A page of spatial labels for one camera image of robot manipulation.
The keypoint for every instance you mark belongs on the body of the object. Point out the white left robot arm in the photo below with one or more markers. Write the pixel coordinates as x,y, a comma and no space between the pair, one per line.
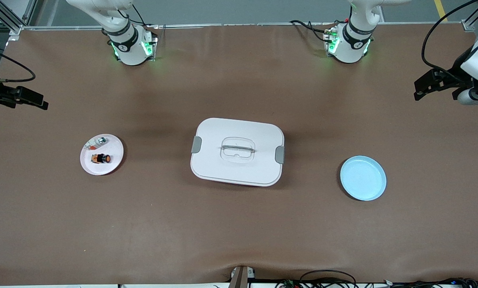
349,46

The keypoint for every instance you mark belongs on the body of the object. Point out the metal table edge bracket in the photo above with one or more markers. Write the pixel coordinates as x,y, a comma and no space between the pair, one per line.
241,278

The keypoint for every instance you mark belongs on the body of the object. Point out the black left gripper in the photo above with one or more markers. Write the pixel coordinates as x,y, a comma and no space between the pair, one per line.
455,76

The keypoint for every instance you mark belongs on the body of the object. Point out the white lidded box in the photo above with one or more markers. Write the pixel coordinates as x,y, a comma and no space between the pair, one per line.
239,168

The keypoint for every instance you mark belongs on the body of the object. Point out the pink round plate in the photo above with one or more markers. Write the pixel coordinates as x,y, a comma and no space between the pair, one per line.
111,166

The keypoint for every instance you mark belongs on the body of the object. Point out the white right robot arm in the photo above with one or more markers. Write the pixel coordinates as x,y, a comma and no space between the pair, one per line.
129,48

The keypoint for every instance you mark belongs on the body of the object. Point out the orange push-button switch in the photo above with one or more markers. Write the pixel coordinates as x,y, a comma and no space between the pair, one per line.
101,158

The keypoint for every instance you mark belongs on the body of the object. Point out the white silver-capped switch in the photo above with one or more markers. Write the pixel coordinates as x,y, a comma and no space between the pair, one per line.
101,140

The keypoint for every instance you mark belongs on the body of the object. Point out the light blue round plate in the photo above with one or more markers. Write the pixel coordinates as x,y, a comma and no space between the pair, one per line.
363,178

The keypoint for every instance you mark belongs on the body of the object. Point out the aluminium frame post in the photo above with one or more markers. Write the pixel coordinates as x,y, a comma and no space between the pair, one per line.
7,18
477,14

